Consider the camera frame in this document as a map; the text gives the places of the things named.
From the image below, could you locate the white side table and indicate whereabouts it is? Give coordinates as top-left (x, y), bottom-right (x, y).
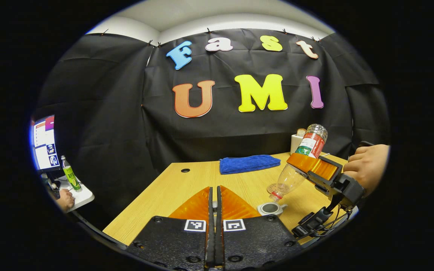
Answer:
top-left (49, 175), bottom-right (95, 213)

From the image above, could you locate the computer monitor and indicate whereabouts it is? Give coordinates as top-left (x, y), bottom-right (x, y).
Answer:
top-left (32, 115), bottom-right (61, 172)

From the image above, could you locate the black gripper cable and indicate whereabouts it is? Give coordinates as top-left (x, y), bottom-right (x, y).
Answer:
top-left (315, 207), bottom-right (354, 237)

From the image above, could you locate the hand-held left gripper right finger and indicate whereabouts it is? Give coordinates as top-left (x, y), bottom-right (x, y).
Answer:
top-left (216, 185), bottom-right (302, 269)

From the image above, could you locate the green drink bottle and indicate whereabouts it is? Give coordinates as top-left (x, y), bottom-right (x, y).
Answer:
top-left (61, 155), bottom-right (82, 192)

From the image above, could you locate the clear plastic water bottle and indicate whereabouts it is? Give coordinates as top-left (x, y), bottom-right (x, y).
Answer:
top-left (269, 124), bottom-right (329, 202)

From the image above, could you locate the white toaster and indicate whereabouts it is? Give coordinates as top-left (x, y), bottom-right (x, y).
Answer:
top-left (290, 134), bottom-right (304, 155)

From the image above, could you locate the black backdrop cloth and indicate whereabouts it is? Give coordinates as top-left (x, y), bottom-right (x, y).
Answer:
top-left (32, 28), bottom-right (391, 219)

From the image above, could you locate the blue towel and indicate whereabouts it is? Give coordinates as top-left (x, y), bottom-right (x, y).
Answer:
top-left (219, 155), bottom-right (281, 175)

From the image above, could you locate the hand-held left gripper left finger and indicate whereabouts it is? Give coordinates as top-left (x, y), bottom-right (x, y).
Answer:
top-left (127, 186), bottom-right (215, 269)

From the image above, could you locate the white teacup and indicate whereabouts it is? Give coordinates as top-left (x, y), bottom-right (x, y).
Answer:
top-left (257, 202), bottom-right (288, 216)

